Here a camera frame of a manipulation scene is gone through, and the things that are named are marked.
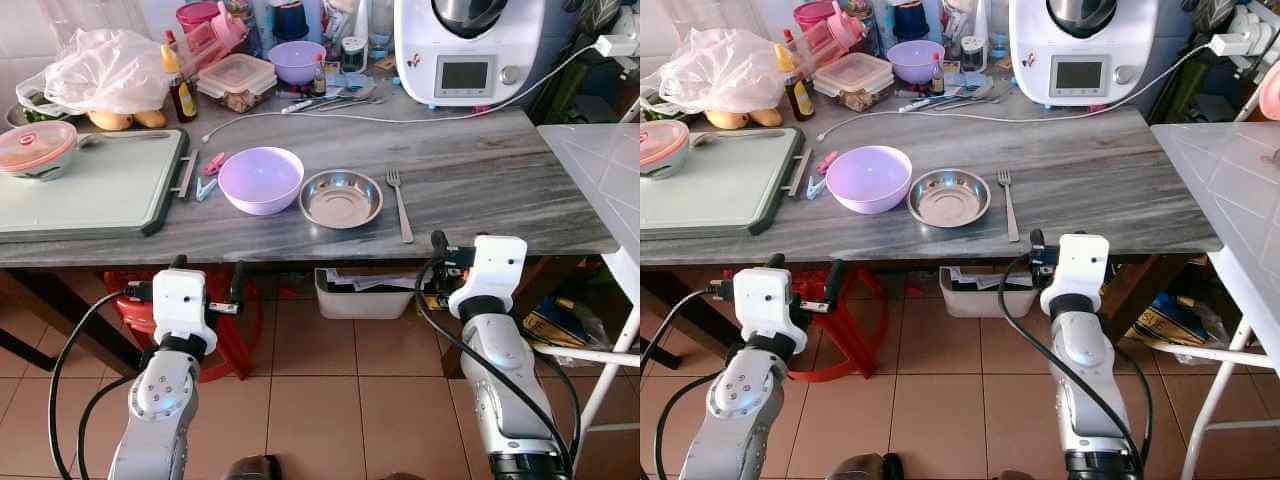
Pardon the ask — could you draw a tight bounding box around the red plastic stool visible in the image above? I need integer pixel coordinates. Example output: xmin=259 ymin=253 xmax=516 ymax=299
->
xmin=104 ymin=267 xmax=265 ymax=384
xmin=721 ymin=267 xmax=873 ymax=384

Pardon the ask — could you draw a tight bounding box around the silver metal fork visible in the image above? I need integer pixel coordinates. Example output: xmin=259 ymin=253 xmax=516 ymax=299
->
xmin=386 ymin=169 xmax=415 ymax=244
xmin=996 ymin=168 xmax=1022 ymax=243

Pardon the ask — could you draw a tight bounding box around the white plastic tub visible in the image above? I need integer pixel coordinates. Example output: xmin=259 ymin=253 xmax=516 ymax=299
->
xmin=937 ymin=265 xmax=1043 ymax=320
xmin=313 ymin=266 xmax=423 ymax=322

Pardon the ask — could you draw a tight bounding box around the pale green cutting board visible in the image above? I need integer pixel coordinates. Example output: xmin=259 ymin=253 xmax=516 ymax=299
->
xmin=0 ymin=127 xmax=198 ymax=245
xmin=640 ymin=126 xmax=811 ymax=241

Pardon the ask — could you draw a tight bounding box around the stainless steel bowl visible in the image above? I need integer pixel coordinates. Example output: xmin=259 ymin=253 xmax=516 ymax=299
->
xmin=299 ymin=169 xmax=384 ymax=230
xmin=907 ymin=168 xmax=992 ymax=228

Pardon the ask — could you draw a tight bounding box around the large purple plastic bowl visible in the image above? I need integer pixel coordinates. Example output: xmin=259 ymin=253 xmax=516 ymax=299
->
xmin=826 ymin=145 xmax=914 ymax=215
xmin=218 ymin=147 xmax=305 ymax=217

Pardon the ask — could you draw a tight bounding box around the yellow and blue bag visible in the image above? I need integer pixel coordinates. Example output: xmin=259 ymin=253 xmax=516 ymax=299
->
xmin=1134 ymin=290 xmax=1241 ymax=349
xmin=520 ymin=294 xmax=607 ymax=353

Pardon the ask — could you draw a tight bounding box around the grey spoon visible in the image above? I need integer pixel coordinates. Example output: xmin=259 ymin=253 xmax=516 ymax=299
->
xmin=76 ymin=129 xmax=173 ymax=150
xmin=689 ymin=129 xmax=790 ymax=149

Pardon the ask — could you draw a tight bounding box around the red lidded food container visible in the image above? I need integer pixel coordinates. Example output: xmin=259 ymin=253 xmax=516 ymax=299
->
xmin=0 ymin=121 xmax=80 ymax=182
xmin=640 ymin=120 xmax=692 ymax=181

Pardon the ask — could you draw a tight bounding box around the loose cutlery pile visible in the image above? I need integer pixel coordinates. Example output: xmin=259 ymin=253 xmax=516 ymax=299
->
xmin=279 ymin=83 xmax=393 ymax=114
xmin=897 ymin=82 xmax=1009 ymax=113

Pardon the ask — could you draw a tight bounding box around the yellow capped sauce bottle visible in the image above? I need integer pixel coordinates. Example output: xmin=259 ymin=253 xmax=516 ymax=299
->
xmin=773 ymin=42 xmax=817 ymax=123
xmin=160 ymin=42 xmax=200 ymax=124

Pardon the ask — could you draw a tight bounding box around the white folding table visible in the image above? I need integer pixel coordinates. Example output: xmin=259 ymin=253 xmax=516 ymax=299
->
xmin=1149 ymin=121 xmax=1280 ymax=480
xmin=536 ymin=123 xmax=641 ymax=473

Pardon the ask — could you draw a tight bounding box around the white kitchen cooking machine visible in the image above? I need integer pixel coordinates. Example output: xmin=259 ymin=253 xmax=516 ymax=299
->
xmin=393 ymin=0 xmax=547 ymax=110
xmin=1009 ymin=0 xmax=1162 ymax=110

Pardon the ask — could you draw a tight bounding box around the clear lidded plastic box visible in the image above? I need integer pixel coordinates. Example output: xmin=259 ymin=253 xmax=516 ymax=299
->
xmin=811 ymin=52 xmax=896 ymax=113
xmin=195 ymin=53 xmax=279 ymax=114

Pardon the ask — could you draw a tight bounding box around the translucent plastic bag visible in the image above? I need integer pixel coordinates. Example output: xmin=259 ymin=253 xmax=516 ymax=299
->
xmin=654 ymin=28 xmax=793 ymax=115
xmin=16 ymin=28 xmax=172 ymax=117

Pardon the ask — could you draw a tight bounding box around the small purple plastic bowl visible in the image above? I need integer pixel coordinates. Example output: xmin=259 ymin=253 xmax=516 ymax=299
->
xmin=886 ymin=40 xmax=947 ymax=86
xmin=268 ymin=40 xmax=328 ymax=87

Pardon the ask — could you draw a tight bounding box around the pink plastic jug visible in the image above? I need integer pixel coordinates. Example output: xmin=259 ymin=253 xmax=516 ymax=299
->
xmin=792 ymin=1 xmax=868 ymax=73
xmin=175 ymin=1 xmax=250 ymax=73

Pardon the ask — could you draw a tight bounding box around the dark blue cup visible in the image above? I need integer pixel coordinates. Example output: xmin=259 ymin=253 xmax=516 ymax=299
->
xmin=271 ymin=0 xmax=312 ymax=43
xmin=891 ymin=0 xmax=932 ymax=43

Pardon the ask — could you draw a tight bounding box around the pink round object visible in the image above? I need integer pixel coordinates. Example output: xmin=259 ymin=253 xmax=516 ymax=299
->
xmin=1257 ymin=60 xmax=1280 ymax=122

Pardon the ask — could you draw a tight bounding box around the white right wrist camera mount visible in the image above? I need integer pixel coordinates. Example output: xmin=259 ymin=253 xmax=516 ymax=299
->
xmin=447 ymin=235 xmax=529 ymax=319
xmin=1039 ymin=233 xmax=1112 ymax=316

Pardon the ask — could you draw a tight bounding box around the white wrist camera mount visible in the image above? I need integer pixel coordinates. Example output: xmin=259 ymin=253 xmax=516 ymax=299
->
xmin=1039 ymin=233 xmax=1112 ymax=316
xmin=151 ymin=267 xmax=220 ymax=356
xmin=447 ymin=235 xmax=529 ymax=319
xmin=732 ymin=266 xmax=807 ymax=351

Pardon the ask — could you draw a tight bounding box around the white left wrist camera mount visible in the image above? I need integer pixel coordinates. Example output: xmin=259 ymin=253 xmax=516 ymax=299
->
xmin=732 ymin=266 xmax=807 ymax=351
xmin=151 ymin=267 xmax=220 ymax=356

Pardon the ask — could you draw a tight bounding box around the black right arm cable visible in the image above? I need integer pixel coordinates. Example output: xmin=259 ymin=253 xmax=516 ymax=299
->
xmin=412 ymin=254 xmax=583 ymax=473
xmin=996 ymin=250 xmax=1154 ymax=471

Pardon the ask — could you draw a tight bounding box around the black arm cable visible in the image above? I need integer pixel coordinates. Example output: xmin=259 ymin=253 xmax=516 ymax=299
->
xmin=640 ymin=283 xmax=738 ymax=480
xmin=47 ymin=283 xmax=157 ymax=480
xmin=412 ymin=254 xmax=583 ymax=473
xmin=996 ymin=250 xmax=1154 ymax=471

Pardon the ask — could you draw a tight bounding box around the white power cable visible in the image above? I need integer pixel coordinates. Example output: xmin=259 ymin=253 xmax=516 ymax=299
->
xmin=817 ymin=40 xmax=1217 ymax=144
xmin=201 ymin=40 xmax=613 ymax=145

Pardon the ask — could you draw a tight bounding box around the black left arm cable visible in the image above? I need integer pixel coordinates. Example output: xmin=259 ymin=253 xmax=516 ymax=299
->
xmin=640 ymin=283 xmax=738 ymax=480
xmin=47 ymin=283 xmax=157 ymax=480

